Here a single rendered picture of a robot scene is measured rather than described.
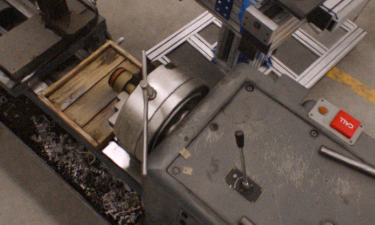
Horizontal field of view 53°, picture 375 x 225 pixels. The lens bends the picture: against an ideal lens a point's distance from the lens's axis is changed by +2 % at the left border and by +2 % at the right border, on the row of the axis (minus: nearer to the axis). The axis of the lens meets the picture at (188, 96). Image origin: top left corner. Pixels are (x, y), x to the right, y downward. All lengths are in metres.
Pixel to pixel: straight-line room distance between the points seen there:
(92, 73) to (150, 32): 1.32
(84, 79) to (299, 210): 0.92
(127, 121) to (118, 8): 1.93
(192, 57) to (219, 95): 1.38
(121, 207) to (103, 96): 0.45
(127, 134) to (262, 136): 0.38
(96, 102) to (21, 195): 1.02
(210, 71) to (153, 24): 0.68
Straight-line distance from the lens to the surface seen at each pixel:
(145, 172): 0.87
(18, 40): 1.55
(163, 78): 1.06
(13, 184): 2.35
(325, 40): 2.72
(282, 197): 0.95
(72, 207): 2.23
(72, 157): 1.68
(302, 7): 1.43
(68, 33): 1.46
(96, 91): 1.46
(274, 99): 1.05
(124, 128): 1.07
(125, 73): 1.21
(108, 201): 1.61
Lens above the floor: 2.12
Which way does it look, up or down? 59 degrees down
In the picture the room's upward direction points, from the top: 9 degrees clockwise
